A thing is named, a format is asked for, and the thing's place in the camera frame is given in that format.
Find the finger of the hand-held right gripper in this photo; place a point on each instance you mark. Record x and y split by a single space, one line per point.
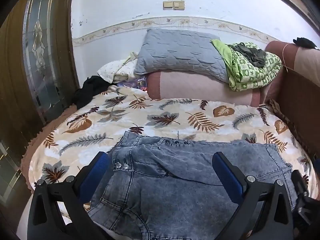
300 187

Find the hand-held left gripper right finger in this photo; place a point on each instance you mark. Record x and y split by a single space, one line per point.
228 177

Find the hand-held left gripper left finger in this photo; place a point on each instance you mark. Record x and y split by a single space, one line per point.
95 177

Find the grey washed denim pants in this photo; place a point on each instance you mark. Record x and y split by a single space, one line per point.
175 185

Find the brown frilled bed sheet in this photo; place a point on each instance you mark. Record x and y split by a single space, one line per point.
33 142

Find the leaf printed blanket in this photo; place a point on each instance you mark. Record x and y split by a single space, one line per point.
175 115

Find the black cloth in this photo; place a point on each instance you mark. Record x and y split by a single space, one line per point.
87 92

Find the brown headboard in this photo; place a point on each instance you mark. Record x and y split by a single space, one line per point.
297 100

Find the pink brown fuzzy blanket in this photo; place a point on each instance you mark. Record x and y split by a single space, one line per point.
200 87

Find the colourful plastic packet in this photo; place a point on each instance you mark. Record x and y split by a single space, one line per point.
140 82

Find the green patterned blanket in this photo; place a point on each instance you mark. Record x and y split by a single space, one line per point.
245 72

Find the white printed cloth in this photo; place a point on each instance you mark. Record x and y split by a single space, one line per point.
112 68

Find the beige pink cover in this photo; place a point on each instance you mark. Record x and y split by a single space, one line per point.
307 62

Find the dark olive garment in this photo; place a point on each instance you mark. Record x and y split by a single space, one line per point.
250 53

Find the wooden door with leaded glass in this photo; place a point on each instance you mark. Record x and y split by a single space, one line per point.
15 80

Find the grey quilted pillow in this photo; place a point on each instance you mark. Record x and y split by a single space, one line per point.
175 52

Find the small black item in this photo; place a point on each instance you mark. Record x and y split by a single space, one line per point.
303 42

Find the beige double light switch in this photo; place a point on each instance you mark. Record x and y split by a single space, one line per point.
173 5

